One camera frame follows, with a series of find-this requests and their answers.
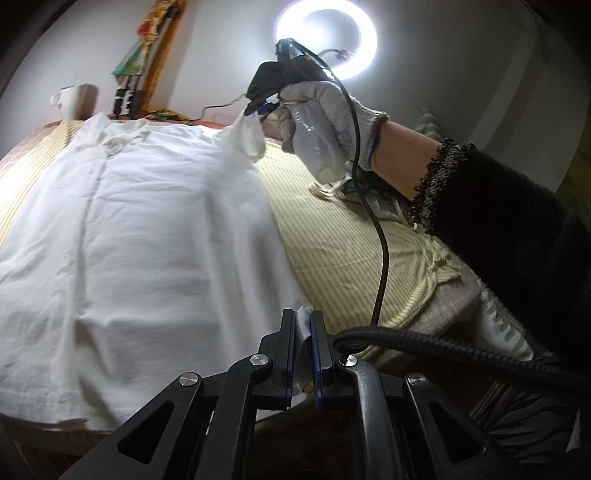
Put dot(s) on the colourful floral scarf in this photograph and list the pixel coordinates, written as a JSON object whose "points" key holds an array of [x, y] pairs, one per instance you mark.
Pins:
{"points": [[134, 61]]}

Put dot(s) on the right gloved hand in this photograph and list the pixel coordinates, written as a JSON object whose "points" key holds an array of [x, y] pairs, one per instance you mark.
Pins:
{"points": [[327, 129]]}

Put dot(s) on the orange floral sheet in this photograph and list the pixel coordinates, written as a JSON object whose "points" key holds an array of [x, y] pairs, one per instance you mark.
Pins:
{"points": [[168, 116]]}

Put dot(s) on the folded silver tripod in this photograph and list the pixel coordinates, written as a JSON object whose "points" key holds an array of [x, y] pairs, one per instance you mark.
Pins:
{"points": [[127, 97]]}

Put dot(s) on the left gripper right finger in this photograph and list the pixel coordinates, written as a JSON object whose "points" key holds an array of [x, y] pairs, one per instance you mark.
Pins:
{"points": [[323, 362]]}

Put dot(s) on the white mug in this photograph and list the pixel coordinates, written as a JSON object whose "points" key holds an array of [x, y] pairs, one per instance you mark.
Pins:
{"points": [[75, 102]]}

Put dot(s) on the pink checked bedspread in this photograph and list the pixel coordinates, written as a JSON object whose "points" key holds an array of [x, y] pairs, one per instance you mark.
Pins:
{"points": [[452, 302]]}

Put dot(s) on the yellow striped cloth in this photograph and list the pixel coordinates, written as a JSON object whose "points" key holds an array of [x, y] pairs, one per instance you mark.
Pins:
{"points": [[346, 244]]}

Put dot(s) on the white t-shirt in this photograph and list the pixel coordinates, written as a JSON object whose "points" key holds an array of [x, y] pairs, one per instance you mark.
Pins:
{"points": [[95, 377]]}

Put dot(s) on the orange patterned fabric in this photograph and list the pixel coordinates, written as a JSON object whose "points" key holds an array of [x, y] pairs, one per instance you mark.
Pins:
{"points": [[159, 52]]}

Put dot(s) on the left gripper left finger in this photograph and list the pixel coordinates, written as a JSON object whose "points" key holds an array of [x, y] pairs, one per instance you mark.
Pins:
{"points": [[276, 391]]}

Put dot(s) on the right forearm black sleeve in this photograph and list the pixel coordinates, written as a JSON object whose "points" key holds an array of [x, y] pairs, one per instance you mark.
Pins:
{"points": [[528, 247]]}

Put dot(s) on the ring light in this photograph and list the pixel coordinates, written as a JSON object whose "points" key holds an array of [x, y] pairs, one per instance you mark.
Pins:
{"points": [[339, 32]]}

